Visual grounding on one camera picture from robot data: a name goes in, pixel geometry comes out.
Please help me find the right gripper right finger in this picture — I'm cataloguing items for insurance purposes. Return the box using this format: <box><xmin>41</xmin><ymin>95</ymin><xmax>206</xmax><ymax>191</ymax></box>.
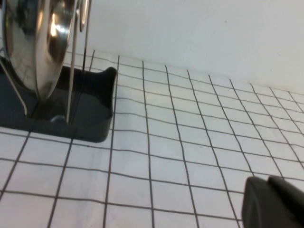
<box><xmin>268</xmin><ymin>175</ymin><xmax>304</xmax><ymax>228</ymax></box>

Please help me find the stainless steel lid black knob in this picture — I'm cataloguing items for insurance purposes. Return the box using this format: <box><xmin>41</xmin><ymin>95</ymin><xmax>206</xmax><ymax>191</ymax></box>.
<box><xmin>1</xmin><ymin>0</ymin><xmax>74</xmax><ymax>103</ymax></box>

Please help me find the white black grid tablecloth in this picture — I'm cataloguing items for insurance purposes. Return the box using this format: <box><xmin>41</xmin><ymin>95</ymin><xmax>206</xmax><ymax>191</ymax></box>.
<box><xmin>0</xmin><ymin>49</ymin><xmax>304</xmax><ymax>228</ymax></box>

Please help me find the metal wire lid rack frame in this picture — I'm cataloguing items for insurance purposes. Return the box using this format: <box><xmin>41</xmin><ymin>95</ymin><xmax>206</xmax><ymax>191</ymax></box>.
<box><xmin>0</xmin><ymin>0</ymin><xmax>93</xmax><ymax>126</ymax></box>

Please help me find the dark grey rack drip tray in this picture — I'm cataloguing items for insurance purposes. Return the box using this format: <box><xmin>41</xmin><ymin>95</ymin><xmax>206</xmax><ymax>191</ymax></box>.
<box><xmin>0</xmin><ymin>56</ymin><xmax>119</xmax><ymax>143</ymax></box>

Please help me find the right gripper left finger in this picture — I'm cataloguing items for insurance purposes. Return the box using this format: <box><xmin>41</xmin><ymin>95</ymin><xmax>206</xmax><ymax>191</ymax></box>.
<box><xmin>241</xmin><ymin>176</ymin><xmax>303</xmax><ymax>228</ymax></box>

